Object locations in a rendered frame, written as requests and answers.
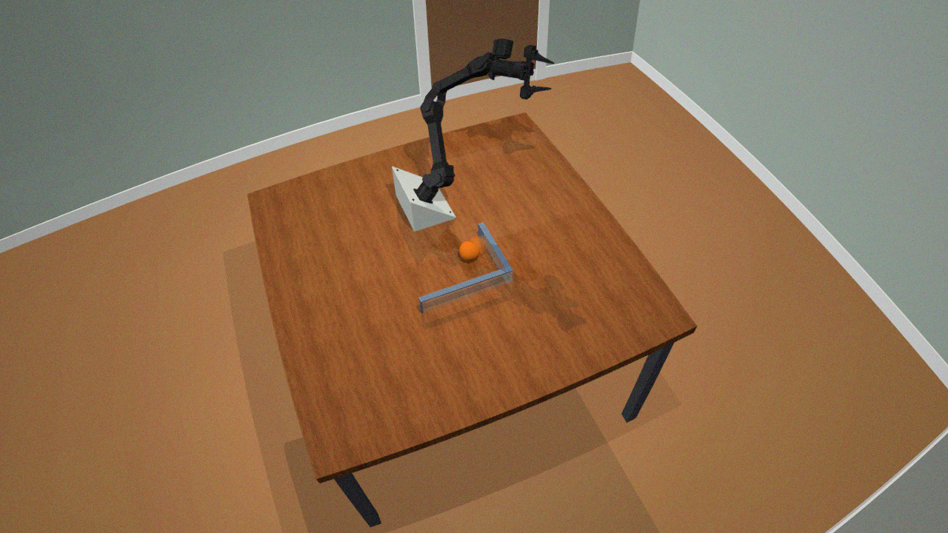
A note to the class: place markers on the clear low corner walls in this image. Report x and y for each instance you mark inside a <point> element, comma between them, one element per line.
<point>474,289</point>

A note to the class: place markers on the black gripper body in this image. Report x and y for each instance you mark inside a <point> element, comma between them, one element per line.
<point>519,70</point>

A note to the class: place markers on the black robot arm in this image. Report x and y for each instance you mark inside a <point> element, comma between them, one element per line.
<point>442,174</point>

